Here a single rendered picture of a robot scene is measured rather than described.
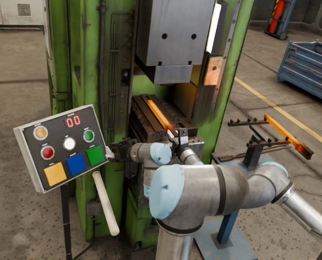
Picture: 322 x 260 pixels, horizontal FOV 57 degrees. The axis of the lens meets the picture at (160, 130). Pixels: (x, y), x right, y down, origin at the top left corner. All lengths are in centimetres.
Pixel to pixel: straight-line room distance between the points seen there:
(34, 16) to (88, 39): 532
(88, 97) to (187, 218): 104
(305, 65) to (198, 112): 367
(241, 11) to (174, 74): 52
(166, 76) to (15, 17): 546
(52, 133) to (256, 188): 83
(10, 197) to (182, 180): 219
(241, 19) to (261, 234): 166
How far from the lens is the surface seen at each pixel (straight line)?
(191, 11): 143
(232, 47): 181
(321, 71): 523
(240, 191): 69
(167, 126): 163
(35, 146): 128
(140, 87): 203
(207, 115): 193
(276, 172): 124
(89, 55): 149
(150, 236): 219
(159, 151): 101
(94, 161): 139
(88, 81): 154
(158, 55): 143
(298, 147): 177
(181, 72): 151
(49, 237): 239
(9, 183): 284
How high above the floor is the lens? 187
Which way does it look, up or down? 33 degrees down
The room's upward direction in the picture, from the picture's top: 8 degrees clockwise
